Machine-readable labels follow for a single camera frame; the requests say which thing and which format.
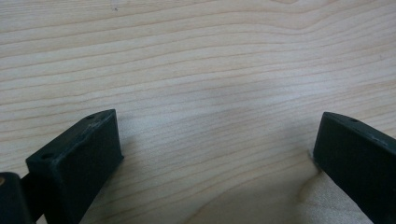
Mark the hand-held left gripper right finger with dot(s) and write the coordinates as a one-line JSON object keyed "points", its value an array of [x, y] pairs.
{"points": [[358, 155]]}

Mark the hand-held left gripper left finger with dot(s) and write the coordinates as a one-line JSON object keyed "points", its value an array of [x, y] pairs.
{"points": [[79, 165]]}

